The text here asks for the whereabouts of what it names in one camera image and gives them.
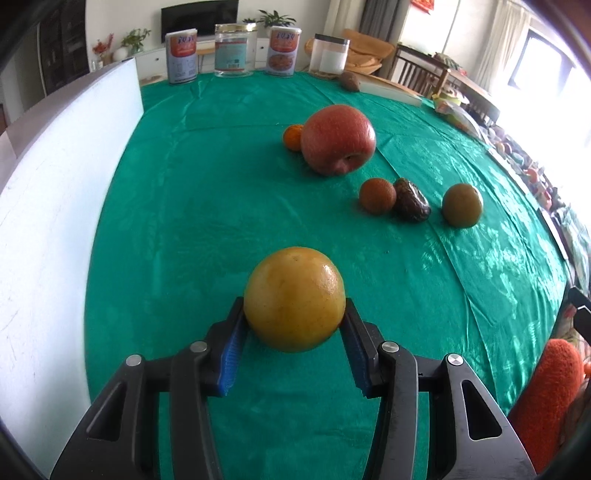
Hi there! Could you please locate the white panel board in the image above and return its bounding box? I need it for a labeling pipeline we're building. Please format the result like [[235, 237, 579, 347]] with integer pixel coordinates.
[[0, 58, 145, 478]]

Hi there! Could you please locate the wooden chair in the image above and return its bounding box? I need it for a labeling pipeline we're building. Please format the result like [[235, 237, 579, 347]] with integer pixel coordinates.
[[388, 44, 451, 100]]

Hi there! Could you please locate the green tablecloth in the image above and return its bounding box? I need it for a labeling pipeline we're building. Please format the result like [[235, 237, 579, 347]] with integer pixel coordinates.
[[83, 71, 573, 480]]

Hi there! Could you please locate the grey curtain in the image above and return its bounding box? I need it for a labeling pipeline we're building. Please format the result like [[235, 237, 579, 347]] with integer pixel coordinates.
[[358, 0, 404, 33]]

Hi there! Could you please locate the red flower arrangement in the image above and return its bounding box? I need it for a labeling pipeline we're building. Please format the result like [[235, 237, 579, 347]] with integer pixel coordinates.
[[92, 33, 115, 65]]

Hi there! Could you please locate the small orange tangerine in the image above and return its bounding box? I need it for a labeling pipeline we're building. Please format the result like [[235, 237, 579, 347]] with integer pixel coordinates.
[[283, 124, 305, 152]]

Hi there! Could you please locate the round brown-orange lychee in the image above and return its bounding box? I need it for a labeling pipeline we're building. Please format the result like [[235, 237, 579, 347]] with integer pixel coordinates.
[[359, 178, 397, 216]]

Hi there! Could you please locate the orange cushion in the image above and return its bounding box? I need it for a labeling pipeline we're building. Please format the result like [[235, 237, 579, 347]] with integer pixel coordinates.
[[342, 28, 396, 77]]

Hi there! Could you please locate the large yellow orange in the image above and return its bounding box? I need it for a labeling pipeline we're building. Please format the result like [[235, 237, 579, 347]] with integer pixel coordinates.
[[243, 247, 346, 354]]

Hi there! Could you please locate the red apple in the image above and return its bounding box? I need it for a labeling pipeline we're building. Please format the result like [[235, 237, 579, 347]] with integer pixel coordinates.
[[301, 104, 377, 176]]

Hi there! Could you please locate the white low cabinet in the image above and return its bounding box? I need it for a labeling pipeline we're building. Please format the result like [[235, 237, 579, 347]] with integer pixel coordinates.
[[134, 44, 218, 86]]

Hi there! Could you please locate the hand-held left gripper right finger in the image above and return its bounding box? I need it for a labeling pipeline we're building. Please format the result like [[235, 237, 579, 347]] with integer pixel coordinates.
[[339, 298, 539, 480]]

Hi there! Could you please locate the white flat box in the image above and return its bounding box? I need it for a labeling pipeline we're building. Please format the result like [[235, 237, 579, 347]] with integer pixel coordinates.
[[358, 74, 423, 108]]

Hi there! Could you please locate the colourful snack packet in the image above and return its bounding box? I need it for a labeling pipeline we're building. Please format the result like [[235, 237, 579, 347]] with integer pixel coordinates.
[[434, 99, 483, 137]]

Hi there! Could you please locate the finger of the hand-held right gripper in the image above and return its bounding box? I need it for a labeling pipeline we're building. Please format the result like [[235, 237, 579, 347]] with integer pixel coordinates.
[[569, 286, 591, 326]]

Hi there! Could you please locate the round green-brown fruit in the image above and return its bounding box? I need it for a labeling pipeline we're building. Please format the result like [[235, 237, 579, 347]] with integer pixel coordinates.
[[442, 183, 484, 228]]

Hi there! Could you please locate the green potted plant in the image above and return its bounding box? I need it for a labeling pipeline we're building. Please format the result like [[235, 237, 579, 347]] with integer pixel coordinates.
[[122, 28, 151, 54], [257, 10, 296, 28]]

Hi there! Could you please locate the person's right forearm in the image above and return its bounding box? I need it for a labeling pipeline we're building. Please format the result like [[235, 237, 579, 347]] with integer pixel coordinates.
[[508, 339, 585, 472]]

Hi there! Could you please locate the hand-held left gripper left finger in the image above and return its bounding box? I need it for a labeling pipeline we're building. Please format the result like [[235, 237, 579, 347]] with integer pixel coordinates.
[[50, 296, 247, 480]]

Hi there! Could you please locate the blue and orange labelled can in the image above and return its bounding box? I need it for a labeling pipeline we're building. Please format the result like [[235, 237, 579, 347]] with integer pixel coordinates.
[[265, 26, 302, 78], [165, 28, 199, 85]]

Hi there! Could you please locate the clear jar with gold lid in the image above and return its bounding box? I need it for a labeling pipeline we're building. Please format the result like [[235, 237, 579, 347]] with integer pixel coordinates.
[[214, 23, 259, 78]]

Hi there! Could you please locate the clear container with black lid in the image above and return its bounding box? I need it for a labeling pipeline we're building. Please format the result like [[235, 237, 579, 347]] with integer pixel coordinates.
[[308, 34, 351, 75]]

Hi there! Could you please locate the dark bookshelf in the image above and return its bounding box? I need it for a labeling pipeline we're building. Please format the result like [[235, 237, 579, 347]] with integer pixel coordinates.
[[34, 0, 88, 97]]

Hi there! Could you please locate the black television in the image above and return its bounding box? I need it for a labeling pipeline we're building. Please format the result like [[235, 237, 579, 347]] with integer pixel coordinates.
[[161, 0, 239, 32]]

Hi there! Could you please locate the pile of colourful produce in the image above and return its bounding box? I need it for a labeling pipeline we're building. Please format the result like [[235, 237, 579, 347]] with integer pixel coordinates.
[[480, 124, 564, 213]]

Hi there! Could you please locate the dark wrinkled date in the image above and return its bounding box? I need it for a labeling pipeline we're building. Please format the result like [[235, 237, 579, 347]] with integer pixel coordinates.
[[393, 178, 432, 223]]

